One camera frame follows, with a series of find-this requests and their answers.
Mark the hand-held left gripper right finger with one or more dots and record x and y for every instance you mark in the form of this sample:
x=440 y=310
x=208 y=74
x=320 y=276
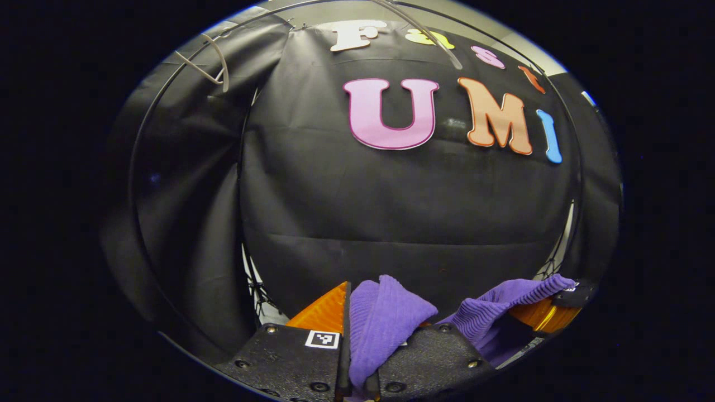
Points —
x=430 y=357

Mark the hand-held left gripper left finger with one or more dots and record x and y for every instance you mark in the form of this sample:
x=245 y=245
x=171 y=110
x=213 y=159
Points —
x=344 y=363

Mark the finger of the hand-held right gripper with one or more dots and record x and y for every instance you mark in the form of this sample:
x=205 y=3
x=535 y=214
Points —
x=544 y=315

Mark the black clothes rack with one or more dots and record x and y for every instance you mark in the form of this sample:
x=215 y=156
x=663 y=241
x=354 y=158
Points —
x=130 y=178

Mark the white clothes hanger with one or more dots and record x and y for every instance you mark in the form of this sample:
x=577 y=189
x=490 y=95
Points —
x=441 y=48
x=224 y=67

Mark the black backdrop cloth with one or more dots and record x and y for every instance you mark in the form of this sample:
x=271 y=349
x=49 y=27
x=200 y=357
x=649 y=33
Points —
x=391 y=212

